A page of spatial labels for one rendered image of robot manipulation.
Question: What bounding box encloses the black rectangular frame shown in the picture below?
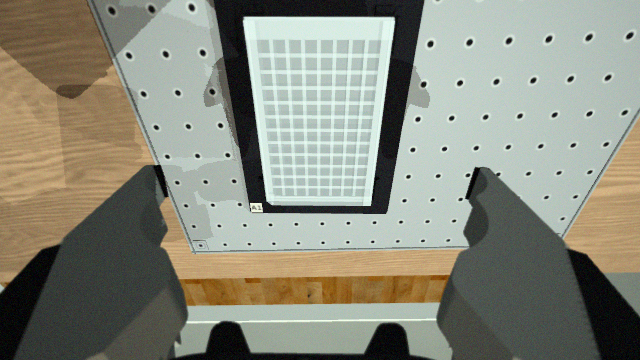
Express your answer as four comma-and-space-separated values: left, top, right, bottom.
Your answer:
214, 0, 425, 214

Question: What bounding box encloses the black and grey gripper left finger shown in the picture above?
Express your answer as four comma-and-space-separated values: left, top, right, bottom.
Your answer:
0, 165, 188, 360

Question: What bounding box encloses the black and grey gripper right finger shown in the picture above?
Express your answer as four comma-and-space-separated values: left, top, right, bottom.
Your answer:
436, 167, 640, 360

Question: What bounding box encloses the clear well plate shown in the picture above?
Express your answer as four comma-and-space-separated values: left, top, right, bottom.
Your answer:
243, 17, 395, 206

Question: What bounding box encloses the grey perforated base plate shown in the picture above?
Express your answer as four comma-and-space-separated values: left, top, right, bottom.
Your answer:
87, 0, 640, 254

